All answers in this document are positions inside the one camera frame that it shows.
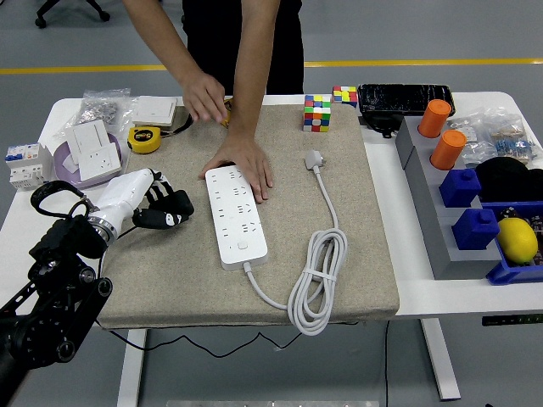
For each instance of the black wrapped tray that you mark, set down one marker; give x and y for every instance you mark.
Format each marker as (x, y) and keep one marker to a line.
(403, 98)

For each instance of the small colourful puzzle cube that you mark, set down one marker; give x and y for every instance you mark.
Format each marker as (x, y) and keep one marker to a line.
(344, 95)

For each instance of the white switch on box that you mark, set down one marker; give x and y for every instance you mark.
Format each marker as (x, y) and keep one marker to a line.
(155, 110)

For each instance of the clear bag of resistors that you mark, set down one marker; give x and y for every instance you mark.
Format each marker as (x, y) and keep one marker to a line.
(515, 144)

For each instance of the white wall switch panel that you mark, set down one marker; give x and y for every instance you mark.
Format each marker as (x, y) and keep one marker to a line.
(87, 135)

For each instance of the blue block with knob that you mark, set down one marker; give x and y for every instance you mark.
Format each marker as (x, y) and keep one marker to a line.
(460, 186)
(475, 229)

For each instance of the white power strip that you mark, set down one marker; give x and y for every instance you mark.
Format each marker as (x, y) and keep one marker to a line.
(237, 229)

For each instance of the yellow lemon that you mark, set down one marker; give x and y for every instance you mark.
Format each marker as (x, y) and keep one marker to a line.
(516, 241)

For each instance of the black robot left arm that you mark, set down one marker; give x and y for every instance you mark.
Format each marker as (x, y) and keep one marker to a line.
(51, 297)

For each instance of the person's right forearm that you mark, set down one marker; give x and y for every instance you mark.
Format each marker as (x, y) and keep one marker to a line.
(157, 34)

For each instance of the grey block holder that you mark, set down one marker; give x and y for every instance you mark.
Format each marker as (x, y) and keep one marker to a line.
(428, 203)

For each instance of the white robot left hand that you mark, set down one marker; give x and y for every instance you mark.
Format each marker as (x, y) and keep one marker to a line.
(123, 191)

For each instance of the large colourful puzzle cube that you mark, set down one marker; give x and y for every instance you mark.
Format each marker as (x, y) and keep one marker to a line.
(317, 113)

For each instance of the person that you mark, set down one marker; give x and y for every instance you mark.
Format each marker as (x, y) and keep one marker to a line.
(254, 42)

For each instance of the yellow tape measure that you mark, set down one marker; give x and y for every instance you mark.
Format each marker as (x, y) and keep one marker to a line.
(228, 120)
(144, 139)

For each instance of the grey-brown mat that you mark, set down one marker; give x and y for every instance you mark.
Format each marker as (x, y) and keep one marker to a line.
(169, 288)

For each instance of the white wall socket panel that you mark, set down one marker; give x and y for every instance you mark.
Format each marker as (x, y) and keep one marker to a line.
(99, 163)

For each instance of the plastic bag of metal parts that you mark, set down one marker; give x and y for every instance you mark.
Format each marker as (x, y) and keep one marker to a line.
(99, 110)

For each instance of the person's right hand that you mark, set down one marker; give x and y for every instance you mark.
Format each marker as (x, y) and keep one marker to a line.
(205, 95)

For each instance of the clear bag of small parts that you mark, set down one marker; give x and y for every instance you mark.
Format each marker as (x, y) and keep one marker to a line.
(471, 135)

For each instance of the orange cylinder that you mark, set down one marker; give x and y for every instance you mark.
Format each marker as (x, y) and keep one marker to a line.
(433, 118)
(447, 149)

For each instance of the person's left forearm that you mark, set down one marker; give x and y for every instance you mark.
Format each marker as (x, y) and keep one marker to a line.
(254, 63)

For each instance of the person's left hand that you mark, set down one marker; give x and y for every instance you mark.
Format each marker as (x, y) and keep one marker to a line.
(250, 163)

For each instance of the black office chair base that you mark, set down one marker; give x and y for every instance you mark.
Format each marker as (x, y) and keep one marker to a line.
(72, 10)

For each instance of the black table control panel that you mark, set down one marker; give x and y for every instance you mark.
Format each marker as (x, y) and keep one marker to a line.
(509, 320)

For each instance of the black cloth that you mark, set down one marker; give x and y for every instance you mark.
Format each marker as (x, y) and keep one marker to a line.
(509, 178)

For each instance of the white circuit breaker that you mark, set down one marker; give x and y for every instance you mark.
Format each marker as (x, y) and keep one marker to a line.
(25, 165)

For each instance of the blue plastic bin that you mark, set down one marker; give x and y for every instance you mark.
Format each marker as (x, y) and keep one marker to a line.
(509, 273)

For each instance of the purple bowl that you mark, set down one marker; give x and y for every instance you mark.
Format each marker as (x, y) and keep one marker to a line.
(63, 169)

